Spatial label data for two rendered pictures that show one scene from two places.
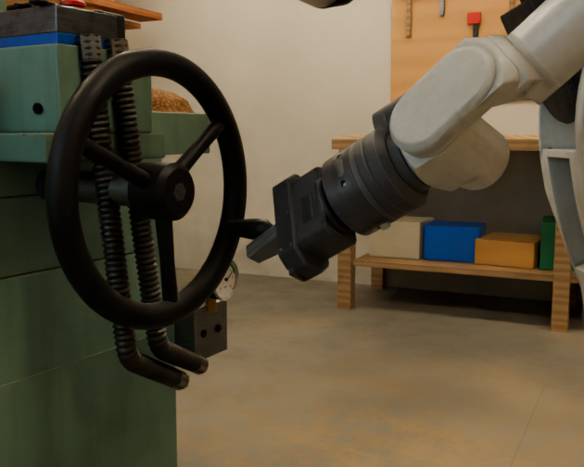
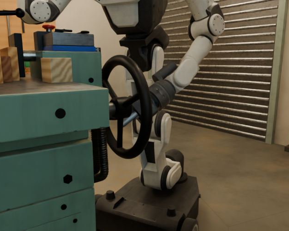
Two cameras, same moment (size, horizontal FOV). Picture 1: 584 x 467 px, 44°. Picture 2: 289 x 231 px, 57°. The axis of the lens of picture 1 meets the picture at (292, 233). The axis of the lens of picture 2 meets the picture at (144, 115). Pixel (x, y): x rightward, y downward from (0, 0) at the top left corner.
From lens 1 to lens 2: 0.87 m
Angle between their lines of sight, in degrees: 64
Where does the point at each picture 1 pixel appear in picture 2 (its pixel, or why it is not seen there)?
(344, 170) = (163, 92)
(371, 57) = not seen: outside the picture
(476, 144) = not seen: hidden behind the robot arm
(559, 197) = (132, 93)
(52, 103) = (98, 77)
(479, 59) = (194, 63)
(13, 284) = not seen: hidden behind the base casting
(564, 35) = (201, 57)
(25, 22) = (74, 40)
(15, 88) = (75, 71)
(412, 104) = (181, 74)
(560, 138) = (128, 76)
